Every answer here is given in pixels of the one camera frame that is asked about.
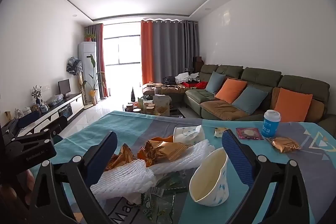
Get teal grey printed blanket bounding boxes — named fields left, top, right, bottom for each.
left=29, top=110, right=336, bottom=224

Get white black media cabinet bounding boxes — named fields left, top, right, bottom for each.
left=5, top=93, right=84, bottom=136

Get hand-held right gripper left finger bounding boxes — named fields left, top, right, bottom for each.
left=28, top=131, right=118, bottom=224

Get green brown sectional sofa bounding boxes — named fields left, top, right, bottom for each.
left=143, top=64, right=336, bottom=123

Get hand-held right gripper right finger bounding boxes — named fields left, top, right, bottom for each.
left=222, top=130, right=310, bottom=224

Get clear wrapper with barcode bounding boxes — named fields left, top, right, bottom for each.
left=148, top=186, right=166, bottom=198

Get wide orange grey curtain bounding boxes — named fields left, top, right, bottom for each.
left=140, top=19, right=200, bottom=85

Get gold foil wrapper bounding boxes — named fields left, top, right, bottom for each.
left=137, top=140, right=193, bottom=167
left=104, top=144, right=135, bottom=172
left=268, top=137, right=302, bottom=153

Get beige snack box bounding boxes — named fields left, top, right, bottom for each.
left=153, top=95, right=171, bottom=116

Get pile of white clothes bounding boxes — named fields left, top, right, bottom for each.
left=175, top=72, right=196, bottom=83

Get white standing air conditioner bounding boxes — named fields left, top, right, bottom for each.
left=78, top=42, right=98, bottom=104

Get red flat packet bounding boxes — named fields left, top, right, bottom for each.
left=236, top=127, right=264, bottom=140

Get narrow grey orange curtain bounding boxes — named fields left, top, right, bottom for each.
left=84, top=23, right=109, bottom=98

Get orange peel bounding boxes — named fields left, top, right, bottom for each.
left=150, top=135, right=174, bottom=144

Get white paper cup blue print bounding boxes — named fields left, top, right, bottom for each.
left=173, top=126, right=206, bottom=147
left=189, top=147, right=229, bottom=207

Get brown stacked boxes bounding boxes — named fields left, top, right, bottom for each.
left=193, top=56, right=204, bottom=72

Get green snack wrapper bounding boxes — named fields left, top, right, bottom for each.
left=142, top=174, right=189, bottom=224

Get window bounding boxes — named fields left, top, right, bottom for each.
left=104, top=35, right=142, bottom=65

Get small green yellow packet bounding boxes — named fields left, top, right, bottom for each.
left=214, top=127, right=229, bottom=138

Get blue cushion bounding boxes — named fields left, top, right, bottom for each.
left=205, top=71, right=227, bottom=95
left=231, top=85, right=269, bottom=115

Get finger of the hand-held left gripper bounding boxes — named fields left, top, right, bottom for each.
left=10, top=110, right=41, bottom=132
left=16, top=116, right=68, bottom=146

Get orange cushion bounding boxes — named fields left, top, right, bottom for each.
left=273, top=88, right=313, bottom=123
left=215, top=78, right=248, bottom=104

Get tall leafy plant yellow pot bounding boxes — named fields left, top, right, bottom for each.
left=83, top=55, right=105, bottom=104

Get covered standing fan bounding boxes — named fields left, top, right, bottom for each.
left=66, top=56, right=83, bottom=94

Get cluttered coffee table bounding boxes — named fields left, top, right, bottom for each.
left=122, top=99, right=191, bottom=119

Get black monitor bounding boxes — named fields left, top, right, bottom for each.
left=58, top=79, right=71, bottom=98

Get blue cup white lid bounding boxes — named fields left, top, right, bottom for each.
left=262, top=110, right=281, bottom=138

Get blue vase with twigs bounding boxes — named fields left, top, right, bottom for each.
left=31, top=85, right=42, bottom=105

